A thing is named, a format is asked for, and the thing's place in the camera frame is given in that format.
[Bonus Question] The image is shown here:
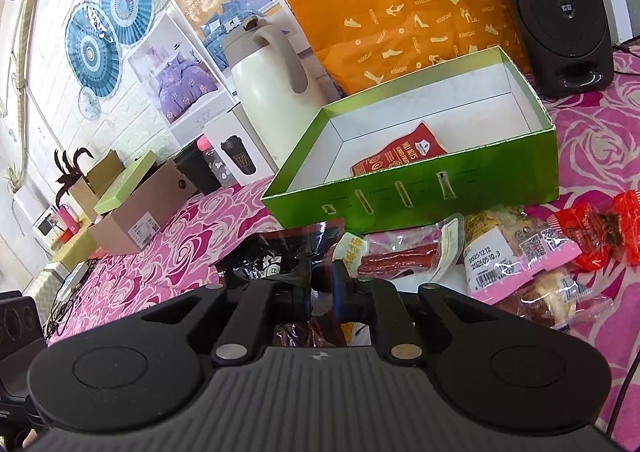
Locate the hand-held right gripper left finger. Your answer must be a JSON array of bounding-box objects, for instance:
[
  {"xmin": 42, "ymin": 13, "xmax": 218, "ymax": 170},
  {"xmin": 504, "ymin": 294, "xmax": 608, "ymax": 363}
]
[{"xmin": 142, "ymin": 276, "xmax": 314, "ymax": 367}]

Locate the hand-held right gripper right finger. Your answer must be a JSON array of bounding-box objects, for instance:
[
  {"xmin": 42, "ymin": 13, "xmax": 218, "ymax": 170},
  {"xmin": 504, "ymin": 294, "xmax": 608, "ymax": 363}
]
[{"xmin": 329, "ymin": 261, "xmax": 503, "ymax": 364}]

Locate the dark foil snack packet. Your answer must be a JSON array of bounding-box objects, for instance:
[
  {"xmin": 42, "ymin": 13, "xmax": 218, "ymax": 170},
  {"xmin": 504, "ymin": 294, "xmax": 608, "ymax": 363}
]
[{"xmin": 212, "ymin": 219, "xmax": 347, "ymax": 293}]

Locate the green cardboard box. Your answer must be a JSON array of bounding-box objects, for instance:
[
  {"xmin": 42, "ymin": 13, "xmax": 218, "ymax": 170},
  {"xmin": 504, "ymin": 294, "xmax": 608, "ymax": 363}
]
[{"xmin": 261, "ymin": 46, "xmax": 559, "ymax": 235}]

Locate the bread packet with pink label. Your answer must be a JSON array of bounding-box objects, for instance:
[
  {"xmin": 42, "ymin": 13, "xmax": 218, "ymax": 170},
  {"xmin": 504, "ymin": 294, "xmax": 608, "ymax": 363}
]
[{"xmin": 462, "ymin": 207, "xmax": 583, "ymax": 305}]

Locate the sausage packet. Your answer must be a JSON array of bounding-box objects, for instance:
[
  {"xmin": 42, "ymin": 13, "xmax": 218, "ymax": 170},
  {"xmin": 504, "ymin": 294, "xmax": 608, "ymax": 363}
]
[{"xmin": 332, "ymin": 214, "xmax": 467, "ymax": 283}]

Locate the white power strip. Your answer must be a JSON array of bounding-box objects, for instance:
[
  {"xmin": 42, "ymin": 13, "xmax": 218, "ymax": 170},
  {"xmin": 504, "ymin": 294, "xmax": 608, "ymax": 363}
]
[{"xmin": 59, "ymin": 262, "xmax": 92, "ymax": 301}]

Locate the white small appliance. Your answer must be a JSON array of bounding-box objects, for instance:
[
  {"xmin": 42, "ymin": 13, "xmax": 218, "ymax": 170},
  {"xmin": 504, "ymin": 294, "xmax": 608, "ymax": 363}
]
[{"xmin": 32, "ymin": 206, "xmax": 63, "ymax": 237}]

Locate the pink floral tablecloth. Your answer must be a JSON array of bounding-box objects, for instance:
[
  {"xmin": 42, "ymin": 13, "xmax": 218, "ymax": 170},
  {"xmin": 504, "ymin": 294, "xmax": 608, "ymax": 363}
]
[{"xmin": 47, "ymin": 52, "xmax": 640, "ymax": 438}]

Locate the pink box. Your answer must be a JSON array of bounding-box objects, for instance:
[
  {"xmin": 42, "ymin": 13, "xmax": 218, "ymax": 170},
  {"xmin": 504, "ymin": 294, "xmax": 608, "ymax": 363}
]
[{"xmin": 55, "ymin": 204, "xmax": 82, "ymax": 239}]

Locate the white box with cup print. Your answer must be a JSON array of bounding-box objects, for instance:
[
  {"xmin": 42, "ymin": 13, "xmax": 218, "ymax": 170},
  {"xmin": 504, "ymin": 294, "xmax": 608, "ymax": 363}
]
[{"xmin": 204, "ymin": 112, "xmax": 281, "ymax": 190}]

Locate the pink-capped bottle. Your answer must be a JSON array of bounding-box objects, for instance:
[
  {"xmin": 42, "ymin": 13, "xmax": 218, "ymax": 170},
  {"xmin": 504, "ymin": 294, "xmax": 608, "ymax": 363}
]
[{"xmin": 196, "ymin": 136, "xmax": 224, "ymax": 193}]

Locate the red walnut pouch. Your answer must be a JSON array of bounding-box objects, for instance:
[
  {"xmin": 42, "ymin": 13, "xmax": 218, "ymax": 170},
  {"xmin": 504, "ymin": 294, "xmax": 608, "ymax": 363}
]
[{"xmin": 350, "ymin": 121, "xmax": 448, "ymax": 177}]

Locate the black cup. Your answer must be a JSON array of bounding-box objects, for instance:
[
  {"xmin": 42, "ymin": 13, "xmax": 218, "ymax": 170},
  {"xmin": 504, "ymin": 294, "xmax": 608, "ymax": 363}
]
[{"xmin": 174, "ymin": 142, "xmax": 221, "ymax": 196}]

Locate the black feather ornament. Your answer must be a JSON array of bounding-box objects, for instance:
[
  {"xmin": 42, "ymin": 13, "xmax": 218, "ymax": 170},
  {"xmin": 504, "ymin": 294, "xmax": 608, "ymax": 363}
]
[{"xmin": 54, "ymin": 148, "xmax": 95, "ymax": 203}]

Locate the gold cardboard box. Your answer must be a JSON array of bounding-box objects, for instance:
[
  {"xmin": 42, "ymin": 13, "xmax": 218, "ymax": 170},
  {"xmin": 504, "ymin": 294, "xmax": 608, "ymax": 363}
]
[{"xmin": 70, "ymin": 149, "xmax": 124, "ymax": 223}]

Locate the brown cardboard box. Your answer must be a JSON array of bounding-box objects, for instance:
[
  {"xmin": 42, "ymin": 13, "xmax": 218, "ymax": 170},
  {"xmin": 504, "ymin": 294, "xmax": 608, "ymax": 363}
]
[{"xmin": 89, "ymin": 163, "xmax": 198, "ymax": 255}]

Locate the green box lid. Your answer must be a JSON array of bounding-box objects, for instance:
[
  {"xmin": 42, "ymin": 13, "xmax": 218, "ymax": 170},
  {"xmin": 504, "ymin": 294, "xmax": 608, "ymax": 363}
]
[{"xmin": 94, "ymin": 151, "xmax": 158, "ymax": 217}]

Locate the white thermos jug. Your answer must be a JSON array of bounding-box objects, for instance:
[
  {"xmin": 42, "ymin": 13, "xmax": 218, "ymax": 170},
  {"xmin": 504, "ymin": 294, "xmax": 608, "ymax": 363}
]
[{"xmin": 220, "ymin": 16, "xmax": 327, "ymax": 173}]

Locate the clear bread packet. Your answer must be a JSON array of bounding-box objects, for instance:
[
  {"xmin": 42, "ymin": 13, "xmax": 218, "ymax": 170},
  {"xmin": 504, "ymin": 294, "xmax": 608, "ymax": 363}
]
[{"xmin": 492, "ymin": 267, "xmax": 613, "ymax": 331}]

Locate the small pale paper fan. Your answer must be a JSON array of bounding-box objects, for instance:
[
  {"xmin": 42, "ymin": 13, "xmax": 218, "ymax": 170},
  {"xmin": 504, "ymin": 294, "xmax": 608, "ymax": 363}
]
[{"xmin": 77, "ymin": 86, "xmax": 101, "ymax": 120}]

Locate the red candy packet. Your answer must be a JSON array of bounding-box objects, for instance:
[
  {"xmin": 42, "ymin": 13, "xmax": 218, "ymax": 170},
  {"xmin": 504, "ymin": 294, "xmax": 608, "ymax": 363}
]
[{"xmin": 545, "ymin": 191, "xmax": 640, "ymax": 273}]

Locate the purple bedding poster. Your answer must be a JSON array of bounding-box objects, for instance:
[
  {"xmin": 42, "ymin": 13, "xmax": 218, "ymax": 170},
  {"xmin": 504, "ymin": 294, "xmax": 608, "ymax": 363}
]
[{"xmin": 129, "ymin": 14, "xmax": 221, "ymax": 143}]

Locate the large blue paper fan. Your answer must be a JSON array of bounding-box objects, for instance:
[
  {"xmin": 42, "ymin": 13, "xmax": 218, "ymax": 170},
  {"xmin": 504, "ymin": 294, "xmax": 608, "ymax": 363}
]
[{"xmin": 65, "ymin": 4, "xmax": 122, "ymax": 99}]

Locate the orange paper shopping bag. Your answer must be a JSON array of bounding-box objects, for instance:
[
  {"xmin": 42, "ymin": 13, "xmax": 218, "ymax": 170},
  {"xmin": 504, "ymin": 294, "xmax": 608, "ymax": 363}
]
[{"xmin": 259, "ymin": 0, "xmax": 531, "ymax": 96}]

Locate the blue bedding poster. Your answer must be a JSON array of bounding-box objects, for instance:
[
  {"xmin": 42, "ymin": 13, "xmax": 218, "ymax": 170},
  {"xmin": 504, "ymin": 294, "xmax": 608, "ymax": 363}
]
[{"xmin": 170, "ymin": 0, "xmax": 301, "ymax": 73}]

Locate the black speaker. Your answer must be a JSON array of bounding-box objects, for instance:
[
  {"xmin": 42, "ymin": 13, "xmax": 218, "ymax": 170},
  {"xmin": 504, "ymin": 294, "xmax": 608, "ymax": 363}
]
[{"xmin": 484, "ymin": 0, "xmax": 615, "ymax": 99}]

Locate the black speaker cable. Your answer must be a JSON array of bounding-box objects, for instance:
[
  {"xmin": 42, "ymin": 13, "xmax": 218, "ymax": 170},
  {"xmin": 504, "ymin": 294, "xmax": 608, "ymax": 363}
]
[{"xmin": 612, "ymin": 38, "xmax": 640, "ymax": 77}]

